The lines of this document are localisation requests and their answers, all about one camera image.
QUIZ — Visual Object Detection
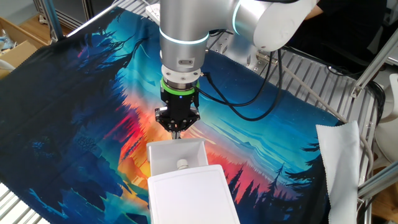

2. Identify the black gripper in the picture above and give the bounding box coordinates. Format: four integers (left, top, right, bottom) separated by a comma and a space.
154, 90, 201, 139

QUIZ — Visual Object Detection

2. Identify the white plastic box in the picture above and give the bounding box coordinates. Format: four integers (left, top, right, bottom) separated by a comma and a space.
146, 136, 209, 177

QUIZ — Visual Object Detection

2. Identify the bare person forearm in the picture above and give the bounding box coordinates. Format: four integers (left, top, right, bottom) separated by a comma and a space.
304, 4, 324, 21

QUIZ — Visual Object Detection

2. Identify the white box lid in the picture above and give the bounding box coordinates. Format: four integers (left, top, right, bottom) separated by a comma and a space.
147, 164, 242, 224

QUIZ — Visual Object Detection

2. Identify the colourful forest sunset cloth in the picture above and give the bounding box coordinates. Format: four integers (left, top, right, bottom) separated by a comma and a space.
0, 6, 343, 224

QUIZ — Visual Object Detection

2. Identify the white power strip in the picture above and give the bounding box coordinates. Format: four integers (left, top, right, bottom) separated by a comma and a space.
145, 2, 162, 24

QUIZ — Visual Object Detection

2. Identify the white cloth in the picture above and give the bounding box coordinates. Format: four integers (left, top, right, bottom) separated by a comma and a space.
315, 120, 363, 224

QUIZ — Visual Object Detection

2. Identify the brown cardboard box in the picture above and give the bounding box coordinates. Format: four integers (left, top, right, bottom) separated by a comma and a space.
0, 17, 47, 78

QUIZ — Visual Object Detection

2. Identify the white curved object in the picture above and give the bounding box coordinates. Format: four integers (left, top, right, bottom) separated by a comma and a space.
0, 58, 16, 72

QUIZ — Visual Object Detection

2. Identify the person in black shirt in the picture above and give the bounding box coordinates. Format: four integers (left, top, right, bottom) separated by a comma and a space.
289, 0, 386, 68

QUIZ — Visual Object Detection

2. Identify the white moulded plastic object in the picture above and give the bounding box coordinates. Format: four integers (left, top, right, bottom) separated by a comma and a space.
374, 73, 398, 162

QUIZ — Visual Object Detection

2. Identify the grey cable with metal connector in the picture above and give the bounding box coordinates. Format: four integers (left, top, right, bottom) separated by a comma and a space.
255, 52, 375, 178

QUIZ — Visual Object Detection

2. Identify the aluminium frame post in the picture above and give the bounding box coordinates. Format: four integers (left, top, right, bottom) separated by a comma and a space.
357, 161, 398, 200
351, 29, 398, 99
65, 0, 128, 38
43, 0, 65, 41

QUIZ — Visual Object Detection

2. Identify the black cable bundle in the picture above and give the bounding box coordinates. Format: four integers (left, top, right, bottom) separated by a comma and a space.
366, 80, 386, 125

